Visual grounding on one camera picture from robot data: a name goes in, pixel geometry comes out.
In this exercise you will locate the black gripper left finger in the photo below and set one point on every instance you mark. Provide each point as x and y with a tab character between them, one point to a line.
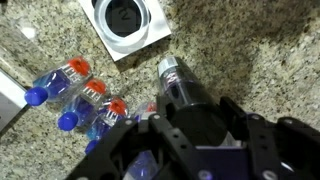
165	106

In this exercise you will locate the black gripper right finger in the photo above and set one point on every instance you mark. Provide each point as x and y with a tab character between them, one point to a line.
236	118

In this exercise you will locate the clear seal tape roll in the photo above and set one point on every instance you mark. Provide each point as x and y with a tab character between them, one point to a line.
122	22

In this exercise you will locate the Fiji water bottle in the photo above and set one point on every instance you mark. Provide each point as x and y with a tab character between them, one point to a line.
54	84
81	107
112	110
143	167
143	108

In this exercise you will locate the open laptop showing fire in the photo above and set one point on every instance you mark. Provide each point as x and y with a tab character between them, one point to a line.
12	99

